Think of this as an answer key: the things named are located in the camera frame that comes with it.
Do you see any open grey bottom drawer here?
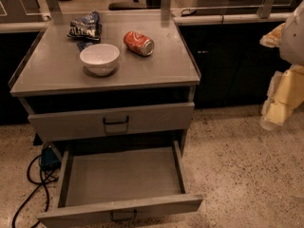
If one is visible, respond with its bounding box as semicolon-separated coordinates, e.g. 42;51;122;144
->
38;142;202;228

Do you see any grey drawer cabinet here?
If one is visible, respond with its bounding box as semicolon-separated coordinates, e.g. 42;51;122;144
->
10;10;200;150

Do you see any blue chip bag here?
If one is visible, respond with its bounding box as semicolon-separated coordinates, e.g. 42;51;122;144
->
67;11;102;50

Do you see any black power cable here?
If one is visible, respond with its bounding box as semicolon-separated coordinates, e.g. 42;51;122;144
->
10;154;60;228

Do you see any grey counter rail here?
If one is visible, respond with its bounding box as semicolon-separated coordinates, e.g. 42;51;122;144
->
173;12;290;26

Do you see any grey middle drawer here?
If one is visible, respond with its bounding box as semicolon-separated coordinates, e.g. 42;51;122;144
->
28;103;194;142

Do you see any blue power box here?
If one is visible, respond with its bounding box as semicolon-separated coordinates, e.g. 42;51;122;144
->
39;146;62;171

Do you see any red soda can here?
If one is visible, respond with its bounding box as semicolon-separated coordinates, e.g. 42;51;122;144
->
123;31;154;56

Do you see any white ceramic bowl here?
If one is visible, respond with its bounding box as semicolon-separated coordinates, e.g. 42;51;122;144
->
80;44;120;76

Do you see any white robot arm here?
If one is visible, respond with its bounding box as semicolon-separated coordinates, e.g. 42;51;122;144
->
259;1;304;130

